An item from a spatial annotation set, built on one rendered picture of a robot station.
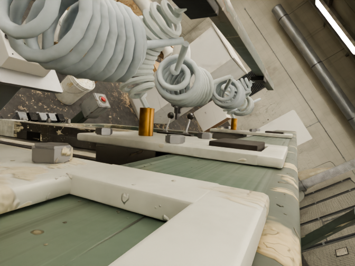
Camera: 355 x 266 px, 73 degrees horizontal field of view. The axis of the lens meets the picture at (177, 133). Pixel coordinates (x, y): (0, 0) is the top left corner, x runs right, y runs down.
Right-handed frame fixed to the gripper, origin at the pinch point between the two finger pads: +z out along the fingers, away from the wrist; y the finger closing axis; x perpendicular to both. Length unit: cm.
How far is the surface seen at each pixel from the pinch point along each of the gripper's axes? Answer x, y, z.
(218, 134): 66, -45, 6
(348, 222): -7, -88, 45
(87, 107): -2, 74, -1
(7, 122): 66, 49, 9
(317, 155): -770, -136, 93
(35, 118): 36, 76, 9
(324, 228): -9, -80, 51
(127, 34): 112, -51, -3
